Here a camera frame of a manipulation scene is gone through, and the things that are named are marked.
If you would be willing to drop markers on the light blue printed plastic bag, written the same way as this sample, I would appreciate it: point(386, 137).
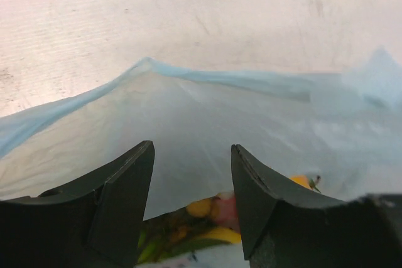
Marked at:
point(344, 127)

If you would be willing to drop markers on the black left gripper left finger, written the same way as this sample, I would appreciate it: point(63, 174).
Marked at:
point(92, 221)

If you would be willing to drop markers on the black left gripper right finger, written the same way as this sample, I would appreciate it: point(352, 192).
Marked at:
point(284, 224)

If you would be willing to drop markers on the orange peach fruit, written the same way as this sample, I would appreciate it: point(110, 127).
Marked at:
point(307, 182)

